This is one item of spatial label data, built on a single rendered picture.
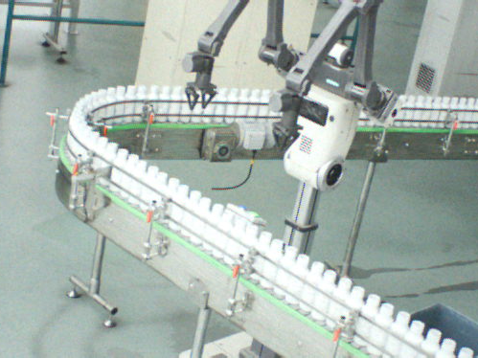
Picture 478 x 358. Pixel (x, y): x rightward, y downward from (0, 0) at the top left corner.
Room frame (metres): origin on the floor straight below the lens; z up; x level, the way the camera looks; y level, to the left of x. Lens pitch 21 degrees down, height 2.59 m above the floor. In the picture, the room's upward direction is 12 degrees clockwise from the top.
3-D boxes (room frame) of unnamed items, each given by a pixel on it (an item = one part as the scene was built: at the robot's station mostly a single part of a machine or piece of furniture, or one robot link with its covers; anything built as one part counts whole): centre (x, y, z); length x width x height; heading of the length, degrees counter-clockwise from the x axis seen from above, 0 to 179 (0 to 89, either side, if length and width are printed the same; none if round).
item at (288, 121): (3.41, -0.13, 1.52); 0.10 x 0.07 x 0.07; 139
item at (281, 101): (3.38, -0.11, 1.61); 0.12 x 0.09 x 0.12; 140
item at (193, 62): (3.68, 0.22, 1.60); 0.12 x 0.09 x 0.12; 140
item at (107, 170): (3.71, 0.55, 0.96); 0.23 x 0.10 x 0.27; 139
